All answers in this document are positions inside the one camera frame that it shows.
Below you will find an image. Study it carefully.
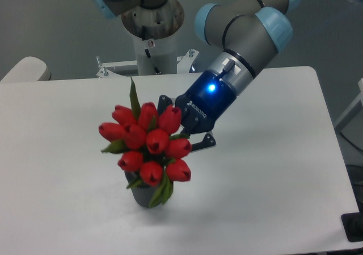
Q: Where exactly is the red tulip bouquet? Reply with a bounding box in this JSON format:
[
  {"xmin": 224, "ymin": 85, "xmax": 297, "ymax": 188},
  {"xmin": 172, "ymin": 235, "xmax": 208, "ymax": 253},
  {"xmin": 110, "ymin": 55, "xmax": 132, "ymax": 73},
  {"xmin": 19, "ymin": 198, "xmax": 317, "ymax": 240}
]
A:
[{"xmin": 98, "ymin": 77, "xmax": 193, "ymax": 208}]

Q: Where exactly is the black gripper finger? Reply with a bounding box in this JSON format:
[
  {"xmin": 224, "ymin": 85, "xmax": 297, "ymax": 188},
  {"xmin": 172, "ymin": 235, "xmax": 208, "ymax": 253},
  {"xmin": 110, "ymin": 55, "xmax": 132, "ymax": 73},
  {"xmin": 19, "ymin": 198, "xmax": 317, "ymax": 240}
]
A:
[
  {"xmin": 157, "ymin": 95, "xmax": 175, "ymax": 112},
  {"xmin": 191, "ymin": 133, "xmax": 216, "ymax": 152}
]

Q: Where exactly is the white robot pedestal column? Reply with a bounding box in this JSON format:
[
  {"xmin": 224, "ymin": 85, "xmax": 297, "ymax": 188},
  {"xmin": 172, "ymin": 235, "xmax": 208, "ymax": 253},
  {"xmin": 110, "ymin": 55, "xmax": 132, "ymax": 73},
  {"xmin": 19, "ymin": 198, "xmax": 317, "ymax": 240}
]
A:
[{"xmin": 132, "ymin": 35, "xmax": 177, "ymax": 76}]

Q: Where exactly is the white furniture at right edge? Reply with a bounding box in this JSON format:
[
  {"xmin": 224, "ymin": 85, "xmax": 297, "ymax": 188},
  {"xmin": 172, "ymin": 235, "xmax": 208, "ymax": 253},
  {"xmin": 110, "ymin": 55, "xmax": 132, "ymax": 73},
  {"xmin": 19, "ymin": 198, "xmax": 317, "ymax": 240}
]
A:
[{"xmin": 334, "ymin": 79, "xmax": 362, "ymax": 132}]

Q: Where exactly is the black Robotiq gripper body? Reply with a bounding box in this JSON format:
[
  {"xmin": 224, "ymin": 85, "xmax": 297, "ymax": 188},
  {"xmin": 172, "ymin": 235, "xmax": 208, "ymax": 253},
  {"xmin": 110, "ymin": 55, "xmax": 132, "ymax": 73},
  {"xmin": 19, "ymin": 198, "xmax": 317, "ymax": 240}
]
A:
[{"xmin": 175, "ymin": 70, "xmax": 237, "ymax": 134}]

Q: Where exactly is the white pedestal base frame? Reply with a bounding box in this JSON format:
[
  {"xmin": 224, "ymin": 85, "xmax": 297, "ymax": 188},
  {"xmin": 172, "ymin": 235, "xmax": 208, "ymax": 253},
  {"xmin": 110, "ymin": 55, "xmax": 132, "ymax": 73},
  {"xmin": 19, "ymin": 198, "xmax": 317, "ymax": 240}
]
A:
[{"xmin": 96, "ymin": 48, "xmax": 200, "ymax": 78}]

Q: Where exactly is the beige chair back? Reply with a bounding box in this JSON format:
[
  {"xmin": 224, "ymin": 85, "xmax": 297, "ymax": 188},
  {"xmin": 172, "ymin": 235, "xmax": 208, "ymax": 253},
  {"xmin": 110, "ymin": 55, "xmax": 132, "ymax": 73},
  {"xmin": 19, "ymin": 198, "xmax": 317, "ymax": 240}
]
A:
[{"xmin": 1, "ymin": 56, "xmax": 52, "ymax": 83}]

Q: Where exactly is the black device at table edge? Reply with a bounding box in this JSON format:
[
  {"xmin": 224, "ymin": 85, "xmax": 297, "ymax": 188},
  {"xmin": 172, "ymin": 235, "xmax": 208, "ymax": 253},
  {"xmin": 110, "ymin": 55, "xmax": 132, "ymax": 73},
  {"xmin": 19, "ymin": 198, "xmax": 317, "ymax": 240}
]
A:
[{"xmin": 341, "ymin": 212, "xmax": 362, "ymax": 243}]

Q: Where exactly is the dark grey ribbed vase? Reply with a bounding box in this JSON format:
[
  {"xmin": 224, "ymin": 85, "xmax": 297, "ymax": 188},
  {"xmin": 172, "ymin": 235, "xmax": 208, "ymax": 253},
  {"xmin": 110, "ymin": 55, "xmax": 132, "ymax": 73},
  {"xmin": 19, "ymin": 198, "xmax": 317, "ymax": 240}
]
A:
[{"xmin": 125, "ymin": 172, "xmax": 174, "ymax": 208}]

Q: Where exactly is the black pedestal cable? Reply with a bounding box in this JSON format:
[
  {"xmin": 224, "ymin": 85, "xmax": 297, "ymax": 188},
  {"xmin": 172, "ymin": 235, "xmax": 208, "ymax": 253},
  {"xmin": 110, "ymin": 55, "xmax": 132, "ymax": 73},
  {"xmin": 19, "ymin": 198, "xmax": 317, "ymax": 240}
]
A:
[{"xmin": 144, "ymin": 48, "xmax": 161, "ymax": 75}]

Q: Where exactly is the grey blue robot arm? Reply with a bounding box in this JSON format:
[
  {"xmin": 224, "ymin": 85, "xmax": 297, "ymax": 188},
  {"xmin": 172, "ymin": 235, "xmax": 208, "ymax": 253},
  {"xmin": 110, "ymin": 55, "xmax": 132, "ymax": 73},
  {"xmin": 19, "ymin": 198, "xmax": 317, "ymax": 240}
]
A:
[{"xmin": 94, "ymin": 0, "xmax": 300, "ymax": 151}]

